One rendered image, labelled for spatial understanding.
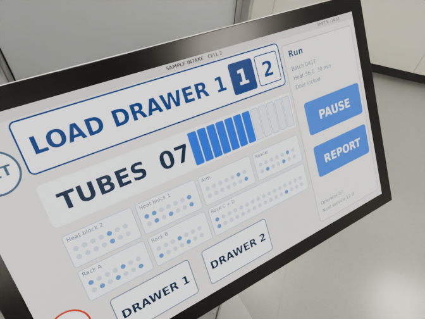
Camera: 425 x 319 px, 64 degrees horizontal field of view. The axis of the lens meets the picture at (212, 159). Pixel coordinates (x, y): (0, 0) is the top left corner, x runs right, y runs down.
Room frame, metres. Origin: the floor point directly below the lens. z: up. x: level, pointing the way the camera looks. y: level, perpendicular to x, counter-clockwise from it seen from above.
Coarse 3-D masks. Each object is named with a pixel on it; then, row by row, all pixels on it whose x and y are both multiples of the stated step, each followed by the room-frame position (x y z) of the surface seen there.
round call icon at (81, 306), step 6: (84, 300) 0.10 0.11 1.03; (72, 306) 0.09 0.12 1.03; (78, 306) 0.09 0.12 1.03; (84, 306) 0.09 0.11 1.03; (60, 312) 0.08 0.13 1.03; (66, 312) 0.08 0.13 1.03; (72, 312) 0.09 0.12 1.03; (78, 312) 0.09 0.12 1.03; (84, 312) 0.09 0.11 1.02; (48, 318) 0.08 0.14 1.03; (54, 318) 0.08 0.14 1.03; (60, 318) 0.08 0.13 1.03; (66, 318) 0.08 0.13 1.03; (72, 318) 0.08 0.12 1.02; (78, 318) 0.08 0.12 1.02; (84, 318) 0.08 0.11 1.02; (90, 318) 0.08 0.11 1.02
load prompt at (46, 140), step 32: (224, 64) 0.32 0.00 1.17; (256, 64) 0.34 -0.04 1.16; (96, 96) 0.24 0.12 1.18; (128, 96) 0.25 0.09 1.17; (160, 96) 0.27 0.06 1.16; (192, 96) 0.28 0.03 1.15; (224, 96) 0.30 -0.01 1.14; (32, 128) 0.20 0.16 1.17; (64, 128) 0.21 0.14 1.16; (96, 128) 0.22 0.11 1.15; (128, 128) 0.23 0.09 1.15; (160, 128) 0.24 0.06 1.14; (32, 160) 0.18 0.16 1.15; (64, 160) 0.19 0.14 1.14
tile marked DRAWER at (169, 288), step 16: (176, 272) 0.14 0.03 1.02; (192, 272) 0.15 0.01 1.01; (144, 288) 0.12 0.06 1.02; (160, 288) 0.12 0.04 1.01; (176, 288) 0.13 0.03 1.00; (192, 288) 0.13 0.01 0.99; (112, 304) 0.10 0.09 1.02; (128, 304) 0.10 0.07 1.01; (144, 304) 0.11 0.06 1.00; (160, 304) 0.11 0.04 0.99; (176, 304) 0.11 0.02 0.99
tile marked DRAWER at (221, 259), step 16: (256, 224) 0.21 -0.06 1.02; (224, 240) 0.18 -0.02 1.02; (240, 240) 0.19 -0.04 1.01; (256, 240) 0.20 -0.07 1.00; (208, 256) 0.16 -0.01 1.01; (224, 256) 0.17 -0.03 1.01; (240, 256) 0.17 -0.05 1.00; (256, 256) 0.18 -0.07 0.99; (208, 272) 0.15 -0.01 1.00; (224, 272) 0.16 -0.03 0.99
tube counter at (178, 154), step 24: (288, 96) 0.33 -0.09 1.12; (216, 120) 0.28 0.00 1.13; (240, 120) 0.29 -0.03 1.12; (264, 120) 0.30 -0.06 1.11; (288, 120) 0.31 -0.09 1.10; (168, 144) 0.24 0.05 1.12; (192, 144) 0.25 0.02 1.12; (216, 144) 0.26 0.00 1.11; (240, 144) 0.27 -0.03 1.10; (168, 168) 0.22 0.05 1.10; (192, 168) 0.23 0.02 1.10
